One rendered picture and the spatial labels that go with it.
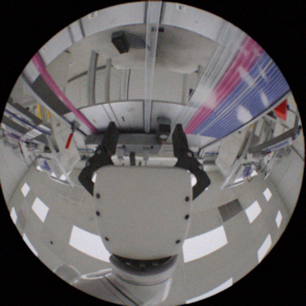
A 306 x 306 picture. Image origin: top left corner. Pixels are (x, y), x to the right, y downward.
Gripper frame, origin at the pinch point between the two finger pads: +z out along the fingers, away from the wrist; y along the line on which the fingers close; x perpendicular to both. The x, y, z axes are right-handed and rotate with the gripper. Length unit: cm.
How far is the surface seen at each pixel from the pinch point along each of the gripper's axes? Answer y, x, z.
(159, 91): 20, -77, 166
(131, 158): -3.7, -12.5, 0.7
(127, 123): -6.8, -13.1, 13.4
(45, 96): -29.9, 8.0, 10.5
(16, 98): -57, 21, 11
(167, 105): 4.9, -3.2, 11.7
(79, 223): -155, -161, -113
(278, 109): 68, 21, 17
